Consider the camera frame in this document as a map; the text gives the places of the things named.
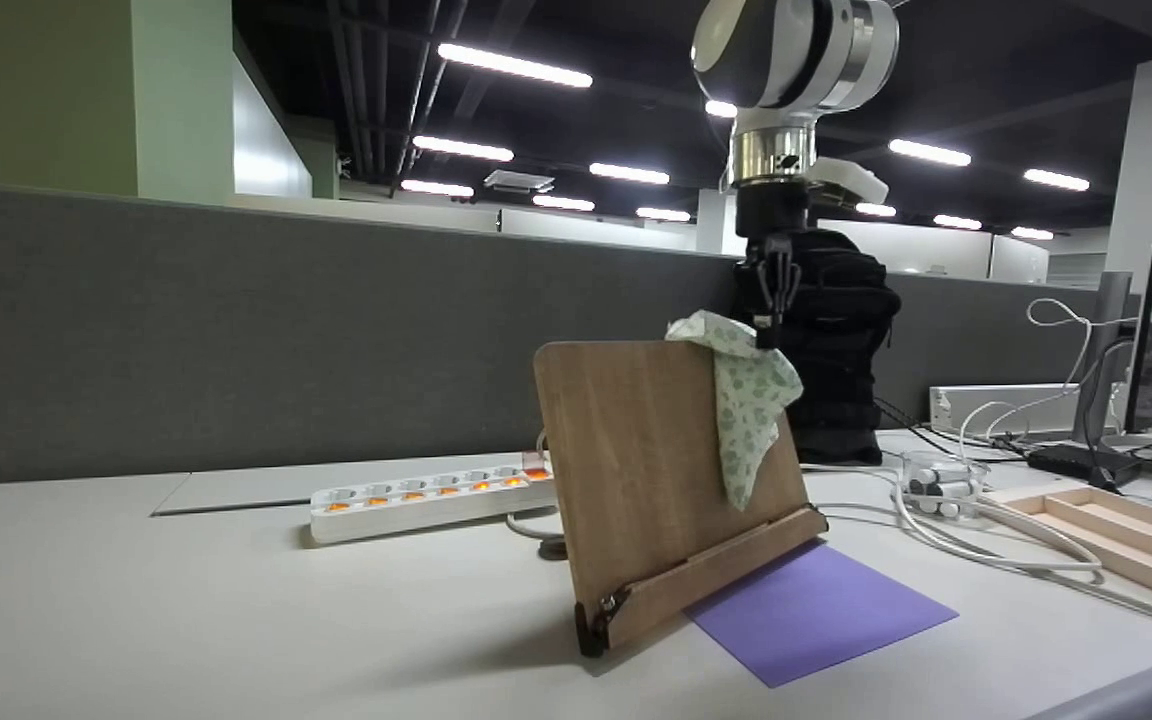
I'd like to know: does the green patterned white cloth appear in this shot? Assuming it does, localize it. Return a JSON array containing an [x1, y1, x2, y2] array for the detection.
[[667, 310, 805, 513]]

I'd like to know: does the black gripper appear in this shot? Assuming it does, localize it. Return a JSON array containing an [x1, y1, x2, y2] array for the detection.
[[737, 186, 813, 349]]

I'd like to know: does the brown wooden book stand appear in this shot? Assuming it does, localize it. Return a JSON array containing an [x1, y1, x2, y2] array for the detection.
[[531, 342, 827, 657]]

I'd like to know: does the light wooden tray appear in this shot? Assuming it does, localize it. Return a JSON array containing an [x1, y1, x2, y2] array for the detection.
[[1006, 489, 1152, 589]]

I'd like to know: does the purple paper sheet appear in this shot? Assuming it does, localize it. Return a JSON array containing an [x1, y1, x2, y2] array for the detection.
[[690, 546, 957, 688]]

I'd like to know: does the grey chair edge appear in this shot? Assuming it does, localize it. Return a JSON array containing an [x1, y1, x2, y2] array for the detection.
[[1028, 670, 1152, 720]]

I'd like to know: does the white power strip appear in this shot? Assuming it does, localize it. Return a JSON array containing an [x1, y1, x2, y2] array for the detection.
[[307, 459, 557, 546]]

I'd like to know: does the white cable bundle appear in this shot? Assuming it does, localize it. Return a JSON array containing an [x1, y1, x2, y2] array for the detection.
[[813, 298, 1141, 591]]

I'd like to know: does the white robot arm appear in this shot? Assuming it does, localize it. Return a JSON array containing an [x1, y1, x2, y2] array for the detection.
[[692, 0, 900, 349]]

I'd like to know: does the grey partition panel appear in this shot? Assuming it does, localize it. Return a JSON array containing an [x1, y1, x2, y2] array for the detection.
[[0, 181, 1141, 489]]

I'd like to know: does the grey power strip cord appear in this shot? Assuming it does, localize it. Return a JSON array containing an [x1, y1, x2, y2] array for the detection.
[[149, 491, 317, 521]]

